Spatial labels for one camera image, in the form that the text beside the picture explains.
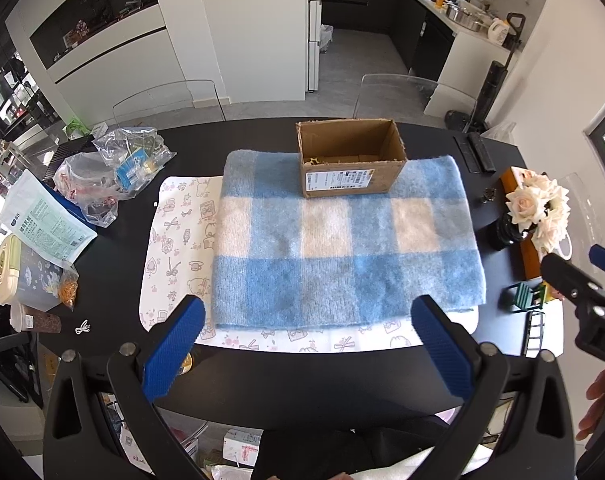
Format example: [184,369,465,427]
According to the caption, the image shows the cream green wipes container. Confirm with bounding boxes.
[0,234,24,307]

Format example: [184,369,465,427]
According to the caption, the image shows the cream rose bouquet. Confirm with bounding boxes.
[505,169,573,257]

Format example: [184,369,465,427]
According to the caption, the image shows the white printed mat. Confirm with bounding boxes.
[139,175,480,354]

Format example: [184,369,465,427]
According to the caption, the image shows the small bag of yellow pieces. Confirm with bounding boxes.
[56,264,81,312]

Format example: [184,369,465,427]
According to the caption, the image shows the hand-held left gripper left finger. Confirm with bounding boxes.
[42,294,206,480]

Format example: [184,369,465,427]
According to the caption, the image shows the white green printed packet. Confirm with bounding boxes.
[0,169,98,264]

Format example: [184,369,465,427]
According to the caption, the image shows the black vase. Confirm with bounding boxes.
[487,209,527,253]

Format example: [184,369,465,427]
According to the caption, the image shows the white refrigerator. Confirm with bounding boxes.
[307,0,325,94]

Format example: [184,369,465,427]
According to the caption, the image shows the brown paper cup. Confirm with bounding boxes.
[9,302,63,334]

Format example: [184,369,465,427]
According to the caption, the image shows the white wall cabinet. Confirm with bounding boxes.
[4,0,229,127]

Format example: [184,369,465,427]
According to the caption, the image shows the black kitchen cabinets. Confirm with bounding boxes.
[323,0,456,77]

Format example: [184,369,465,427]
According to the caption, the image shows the black mesh tray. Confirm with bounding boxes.
[43,136,101,182]

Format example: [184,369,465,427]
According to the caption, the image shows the black upright vacuum cleaner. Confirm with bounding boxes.
[445,12,527,134]

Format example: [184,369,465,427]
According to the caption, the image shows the clear plastic bag red contents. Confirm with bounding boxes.
[53,152,121,229]

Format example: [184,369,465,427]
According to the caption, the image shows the black miniature rack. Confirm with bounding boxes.
[524,309,547,359]

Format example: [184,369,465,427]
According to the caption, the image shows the brown cardboard box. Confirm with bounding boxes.
[295,118,409,200]

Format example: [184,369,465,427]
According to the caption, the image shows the green miniature chair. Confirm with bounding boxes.
[502,282,549,314]

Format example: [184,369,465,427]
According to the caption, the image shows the clear acrylic chair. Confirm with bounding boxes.
[352,73,479,122]
[547,172,600,262]

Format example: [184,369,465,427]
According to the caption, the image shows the blue white checked blanket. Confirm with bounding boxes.
[211,149,487,332]

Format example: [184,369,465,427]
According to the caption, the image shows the steel cooking pot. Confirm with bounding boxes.
[449,5,484,32]

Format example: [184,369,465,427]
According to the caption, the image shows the black remote control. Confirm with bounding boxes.
[455,134,481,172]
[467,132,495,172]

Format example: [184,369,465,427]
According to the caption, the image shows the clear plastic bag blue contents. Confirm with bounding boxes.
[92,126,178,196]

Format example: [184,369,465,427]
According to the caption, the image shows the black desktop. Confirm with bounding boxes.
[32,118,567,432]

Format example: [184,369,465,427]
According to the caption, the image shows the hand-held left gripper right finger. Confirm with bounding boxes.
[411,295,576,480]

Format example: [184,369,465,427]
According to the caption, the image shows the white carton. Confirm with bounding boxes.
[222,428,262,467]

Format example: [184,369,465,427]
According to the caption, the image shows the person's right hand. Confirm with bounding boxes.
[579,365,605,434]

